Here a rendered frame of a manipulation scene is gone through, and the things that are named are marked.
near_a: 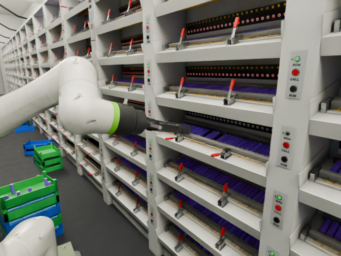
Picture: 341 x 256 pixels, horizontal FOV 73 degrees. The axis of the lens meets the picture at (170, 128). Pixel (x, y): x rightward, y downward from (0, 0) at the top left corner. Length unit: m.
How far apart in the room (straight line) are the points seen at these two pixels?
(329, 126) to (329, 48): 0.19
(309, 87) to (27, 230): 0.93
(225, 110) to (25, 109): 0.62
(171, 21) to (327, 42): 0.74
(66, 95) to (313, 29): 0.62
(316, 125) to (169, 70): 0.74
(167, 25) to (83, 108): 0.73
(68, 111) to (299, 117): 0.59
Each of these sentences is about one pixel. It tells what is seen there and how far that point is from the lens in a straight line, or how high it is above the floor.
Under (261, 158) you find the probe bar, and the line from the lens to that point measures 0.84.
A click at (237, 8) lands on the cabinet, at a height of 1.32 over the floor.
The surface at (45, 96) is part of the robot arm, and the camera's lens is 0.72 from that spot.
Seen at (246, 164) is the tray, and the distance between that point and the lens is 0.85.
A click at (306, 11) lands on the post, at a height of 1.22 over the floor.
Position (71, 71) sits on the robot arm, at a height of 1.07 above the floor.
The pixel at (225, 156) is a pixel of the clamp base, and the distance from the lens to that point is 0.88.
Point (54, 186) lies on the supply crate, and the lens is 1.69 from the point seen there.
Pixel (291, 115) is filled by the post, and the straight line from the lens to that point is 0.72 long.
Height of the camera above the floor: 1.08
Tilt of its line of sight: 14 degrees down
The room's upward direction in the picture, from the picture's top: straight up
